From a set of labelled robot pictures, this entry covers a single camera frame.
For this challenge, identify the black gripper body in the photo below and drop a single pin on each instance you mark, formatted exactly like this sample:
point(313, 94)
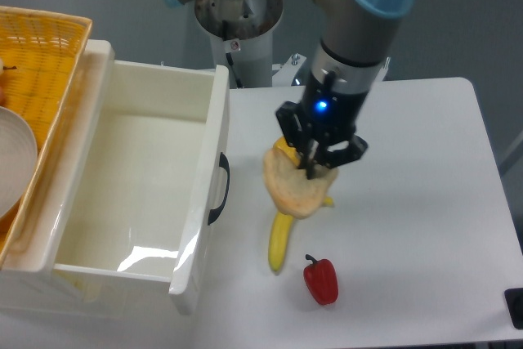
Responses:
point(327, 112)

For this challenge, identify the triangle toasted bread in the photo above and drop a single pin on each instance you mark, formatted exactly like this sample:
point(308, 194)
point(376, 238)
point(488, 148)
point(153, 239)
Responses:
point(290, 189)

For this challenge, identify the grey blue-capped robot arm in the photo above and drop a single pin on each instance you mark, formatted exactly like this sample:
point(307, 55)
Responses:
point(353, 48)

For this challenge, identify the upper white drawer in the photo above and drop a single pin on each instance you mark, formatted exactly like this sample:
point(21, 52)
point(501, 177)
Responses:
point(139, 220)

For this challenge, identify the white drawer cabinet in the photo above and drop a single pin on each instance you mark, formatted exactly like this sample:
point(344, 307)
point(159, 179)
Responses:
point(29, 279)

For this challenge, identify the yellow bell pepper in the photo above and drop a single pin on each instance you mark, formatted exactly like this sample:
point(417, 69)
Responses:
point(291, 152)

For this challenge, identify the yellow banana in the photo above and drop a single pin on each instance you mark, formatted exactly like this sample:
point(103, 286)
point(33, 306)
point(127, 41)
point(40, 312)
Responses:
point(278, 241)

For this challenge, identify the red bell pepper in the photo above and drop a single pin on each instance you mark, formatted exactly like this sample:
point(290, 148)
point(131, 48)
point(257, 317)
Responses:
point(321, 280)

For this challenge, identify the black device at table edge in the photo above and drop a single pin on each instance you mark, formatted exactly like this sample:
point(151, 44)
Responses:
point(514, 300)

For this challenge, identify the yellow woven basket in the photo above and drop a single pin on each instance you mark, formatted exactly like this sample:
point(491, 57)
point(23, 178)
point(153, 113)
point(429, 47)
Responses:
point(45, 47)

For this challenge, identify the white ribbed bowl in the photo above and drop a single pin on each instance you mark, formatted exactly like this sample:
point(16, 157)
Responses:
point(19, 154)

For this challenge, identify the white metal mounting bracket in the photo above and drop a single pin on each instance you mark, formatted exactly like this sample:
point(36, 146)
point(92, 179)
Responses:
point(290, 73)

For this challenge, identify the black drawer handle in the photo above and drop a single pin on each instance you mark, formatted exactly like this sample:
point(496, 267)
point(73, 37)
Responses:
point(223, 188)

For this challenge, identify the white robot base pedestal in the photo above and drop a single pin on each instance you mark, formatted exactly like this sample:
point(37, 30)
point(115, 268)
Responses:
point(240, 33)

